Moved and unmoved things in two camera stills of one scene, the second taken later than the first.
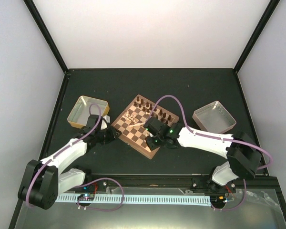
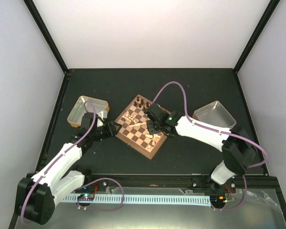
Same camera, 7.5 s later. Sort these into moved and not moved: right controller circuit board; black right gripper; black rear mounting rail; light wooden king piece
Moved: black right gripper
Not moved: light wooden king piece; right controller circuit board; black rear mounting rail
